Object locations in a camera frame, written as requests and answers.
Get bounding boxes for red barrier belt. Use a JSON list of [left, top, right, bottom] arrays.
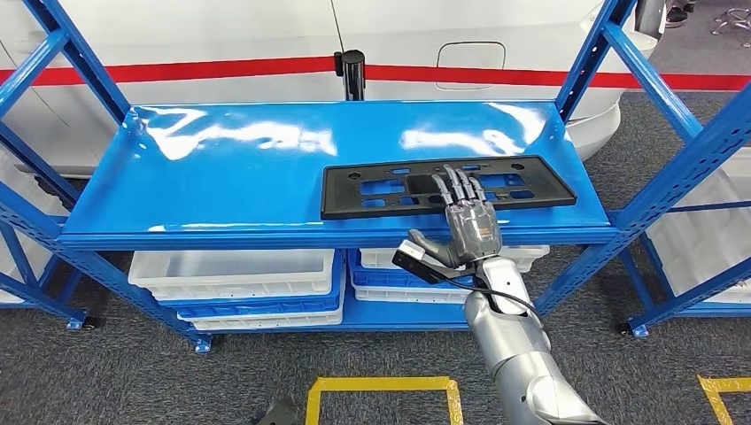
[[0, 55, 751, 92]]

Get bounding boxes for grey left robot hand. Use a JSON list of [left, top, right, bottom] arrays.
[[252, 398, 300, 425]]

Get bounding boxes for person's foot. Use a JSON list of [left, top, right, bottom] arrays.
[[665, 3, 698, 29]]

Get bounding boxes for black plastic plate part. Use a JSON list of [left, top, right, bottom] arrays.
[[320, 154, 578, 221]]

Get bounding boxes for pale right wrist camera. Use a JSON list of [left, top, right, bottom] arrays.
[[391, 238, 465, 287]]

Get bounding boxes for blue metal shelf rack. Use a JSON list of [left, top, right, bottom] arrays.
[[0, 220, 89, 331], [616, 152, 751, 338], [0, 0, 751, 354]]

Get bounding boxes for black stanchion post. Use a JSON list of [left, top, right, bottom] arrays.
[[333, 50, 367, 102]]

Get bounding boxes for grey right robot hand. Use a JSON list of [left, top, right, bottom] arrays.
[[408, 164, 504, 270]]

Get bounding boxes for white car body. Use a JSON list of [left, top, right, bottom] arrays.
[[0, 0, 667, 177]]

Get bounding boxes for black camera cable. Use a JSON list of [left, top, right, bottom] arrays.
[[434, 275, 544, 324]]

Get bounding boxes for metal chair base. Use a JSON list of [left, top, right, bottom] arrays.
[[709, 5, 751, 43]]

